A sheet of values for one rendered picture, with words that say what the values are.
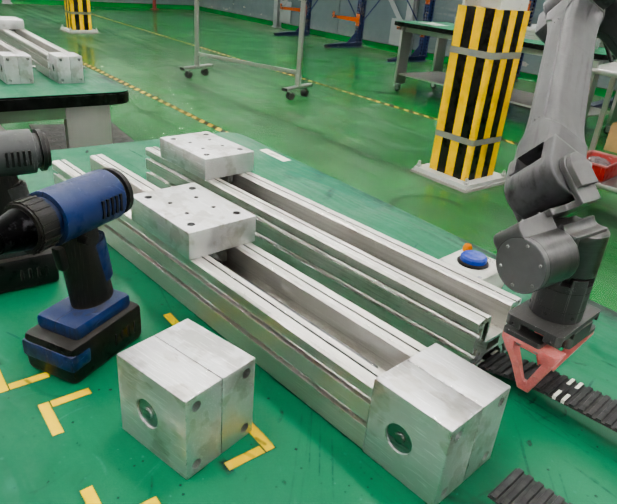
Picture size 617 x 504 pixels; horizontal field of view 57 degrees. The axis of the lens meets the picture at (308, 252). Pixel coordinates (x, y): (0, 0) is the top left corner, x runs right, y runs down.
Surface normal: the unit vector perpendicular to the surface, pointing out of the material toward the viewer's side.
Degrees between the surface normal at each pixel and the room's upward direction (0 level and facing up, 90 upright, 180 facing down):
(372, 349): 90
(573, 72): 43
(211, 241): 90
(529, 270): 90
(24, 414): 0
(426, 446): 90
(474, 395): 0
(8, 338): 0
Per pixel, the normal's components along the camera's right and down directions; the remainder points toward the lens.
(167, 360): 0.08, -0.89
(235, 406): 0.78, 0.33
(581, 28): 0.42, -0.38
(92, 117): 0.60, 0.40
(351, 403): -0.73, 0.25
